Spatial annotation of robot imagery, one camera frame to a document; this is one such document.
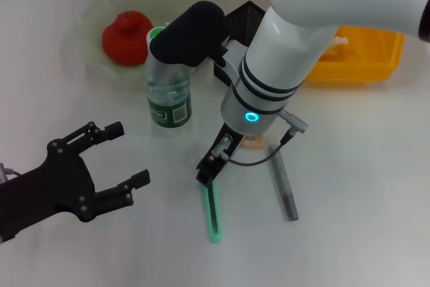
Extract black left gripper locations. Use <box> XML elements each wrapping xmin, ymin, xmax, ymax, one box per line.
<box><xmin>0</xmin><ymin>120</ymin><xmax>151</xmax><ymax>243</ymax></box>

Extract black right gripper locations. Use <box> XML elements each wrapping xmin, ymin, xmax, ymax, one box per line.
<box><xmin>195</xmin><ymin>122</ymin><xmax>249</xmax><ymax>186</ymax></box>

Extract green glass fruit plate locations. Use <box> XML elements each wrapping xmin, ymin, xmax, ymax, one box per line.
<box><xmin>62</xmin><ymin>0</ymin><xmax>216</xmax><ymax>93</ymax></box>

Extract white paper ball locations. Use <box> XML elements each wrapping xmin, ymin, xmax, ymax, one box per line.
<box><xmin>324</xmin><ymin>35</ymin><xmax>350</xmax><ymax>56</ymax></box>

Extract clear green-label water bottle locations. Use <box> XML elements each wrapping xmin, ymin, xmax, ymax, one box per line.
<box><xmin>144</xmin><ymin>26</ymin><xmax>193</xmax><ymax>137</ymax></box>

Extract black mesh pen holder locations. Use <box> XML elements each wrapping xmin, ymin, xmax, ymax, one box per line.
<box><xmin>213</xmin><ymin>0</ymin><xmax>269</xmax><ymax>85</ymax></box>

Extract beige eraser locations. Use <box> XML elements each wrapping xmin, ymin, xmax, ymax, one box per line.
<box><xmin>241</xmin><ymin>137</ymin><xmax>265</xmax><ymax>150</ymax></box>

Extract right arm cable with connectors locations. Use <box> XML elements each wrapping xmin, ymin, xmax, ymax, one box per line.
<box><xmin>211</xmin><ymin>108</ymin><xmax>309</xmax><ymax>167</ymax></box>

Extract left arm cable with connector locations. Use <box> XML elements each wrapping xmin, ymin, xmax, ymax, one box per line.
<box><xmin>0</xmin><ymin>162</ymin><xmax>21</xmax><ymax>180</ymax></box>

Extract red orange fruit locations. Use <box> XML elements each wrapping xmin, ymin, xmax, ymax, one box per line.
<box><xmin>101</xmin><ymin>11</ymin><xmax>155</xmax><ymax>67</ymax></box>

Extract right wrist camera housing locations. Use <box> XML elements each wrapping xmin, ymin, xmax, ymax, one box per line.
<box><xmin>148</xmin><ymin>0</ymin><xmax>229</xmax><ymax>68</ymax></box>

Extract grey marker pen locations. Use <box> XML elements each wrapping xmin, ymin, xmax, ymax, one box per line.
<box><xmin>267</xmin><ymin>145</ymin><xmax>300</xmax><ymax>222</ymax></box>

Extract green pen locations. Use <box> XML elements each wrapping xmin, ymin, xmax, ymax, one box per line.
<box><xmin>200</xmin><ymin>181</ymin><xmax>224</xmax><ymax>245</ymax></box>

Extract yellow plastic bin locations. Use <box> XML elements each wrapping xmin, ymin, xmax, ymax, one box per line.
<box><xmin>306</xmin><ymin>26</ymin><xmax>406</xmax><ymax>83</ymax></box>

